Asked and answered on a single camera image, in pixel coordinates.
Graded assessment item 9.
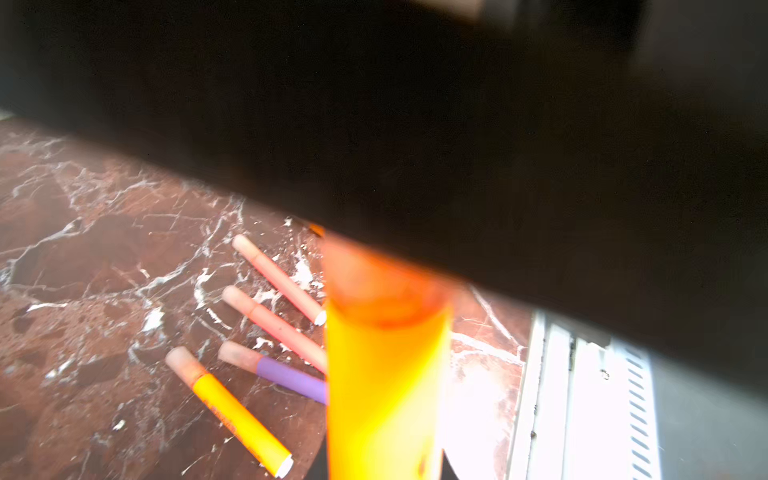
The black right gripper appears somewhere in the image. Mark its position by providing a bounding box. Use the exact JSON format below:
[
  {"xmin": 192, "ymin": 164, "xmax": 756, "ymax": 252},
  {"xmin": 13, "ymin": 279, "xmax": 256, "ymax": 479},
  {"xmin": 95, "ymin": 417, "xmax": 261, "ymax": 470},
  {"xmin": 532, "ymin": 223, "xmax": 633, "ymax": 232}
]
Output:
[{"xmin": 1, "ymin": 1, "xmax": 767, "ymax": 394}]

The orange pen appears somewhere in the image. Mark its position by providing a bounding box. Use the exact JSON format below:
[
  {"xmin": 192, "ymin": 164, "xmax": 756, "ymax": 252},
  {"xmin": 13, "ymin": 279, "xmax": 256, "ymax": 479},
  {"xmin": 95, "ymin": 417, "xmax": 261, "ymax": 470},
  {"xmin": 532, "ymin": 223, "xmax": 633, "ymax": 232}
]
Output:
[
  {"xmin": 323, "ymin": 232, "xmax": 453, "ymax": 479},
  {"xmin": 308, "ymin": 223, "xmax": 325, "ymax": 237},
  {"xmin": 165, "ymin": 347, "xmax": 294, "ymax": 479}
]

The thick pink marker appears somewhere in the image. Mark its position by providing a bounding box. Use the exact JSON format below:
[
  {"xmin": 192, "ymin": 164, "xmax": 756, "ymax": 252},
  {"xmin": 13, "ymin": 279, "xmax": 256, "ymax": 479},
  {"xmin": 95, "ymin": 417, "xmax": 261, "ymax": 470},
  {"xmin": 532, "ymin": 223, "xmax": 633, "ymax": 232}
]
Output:
[{"xmin": 222, "ymin": 286, "xmax": 328, "ymax": 374}]

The thin pink pen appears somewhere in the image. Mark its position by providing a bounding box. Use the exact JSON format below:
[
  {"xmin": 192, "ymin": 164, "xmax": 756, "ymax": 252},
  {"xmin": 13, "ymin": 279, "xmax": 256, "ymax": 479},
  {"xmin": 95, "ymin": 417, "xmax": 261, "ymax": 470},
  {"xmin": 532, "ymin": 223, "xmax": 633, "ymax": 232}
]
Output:
[{"xmin": 232, "ymin": 235, "xmax": 327, "ymax": 326}]

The purple marker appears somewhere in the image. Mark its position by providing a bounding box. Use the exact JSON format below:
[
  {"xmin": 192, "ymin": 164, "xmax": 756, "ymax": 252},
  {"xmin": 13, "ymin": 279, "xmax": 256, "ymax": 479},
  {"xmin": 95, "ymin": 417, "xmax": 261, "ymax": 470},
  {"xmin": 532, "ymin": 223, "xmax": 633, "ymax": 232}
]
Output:
[{"xmin": 218, "ymin": 341, "xmax": 328, "ymax": 405}]

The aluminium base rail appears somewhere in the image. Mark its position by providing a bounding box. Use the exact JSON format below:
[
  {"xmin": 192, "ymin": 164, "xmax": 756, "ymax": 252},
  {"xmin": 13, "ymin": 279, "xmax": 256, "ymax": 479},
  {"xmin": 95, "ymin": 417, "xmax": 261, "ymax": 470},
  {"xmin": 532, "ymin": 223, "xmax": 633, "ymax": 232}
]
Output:
[{"xmin": 506, "ymin": 310, "xmax": 662, "ymax": 479}]

